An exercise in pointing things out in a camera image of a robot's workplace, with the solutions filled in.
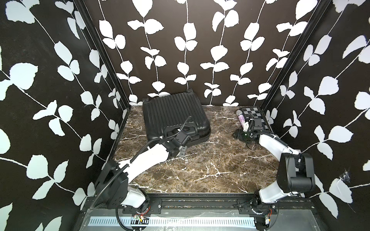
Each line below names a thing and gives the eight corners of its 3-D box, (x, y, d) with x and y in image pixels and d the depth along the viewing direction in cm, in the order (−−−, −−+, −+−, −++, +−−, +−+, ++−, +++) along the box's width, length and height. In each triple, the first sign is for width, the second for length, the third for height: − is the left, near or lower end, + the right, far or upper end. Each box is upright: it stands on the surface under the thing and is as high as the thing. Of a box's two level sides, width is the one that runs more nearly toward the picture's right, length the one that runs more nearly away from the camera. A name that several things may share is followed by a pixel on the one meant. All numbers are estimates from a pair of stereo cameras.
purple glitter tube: (239, 126, 111) (240, 123, 108) (235, 113, 120) (236, 109, 117) (244, 126, 111) (246, 123, 108) (240, 113, 120) (241, 109, 117)
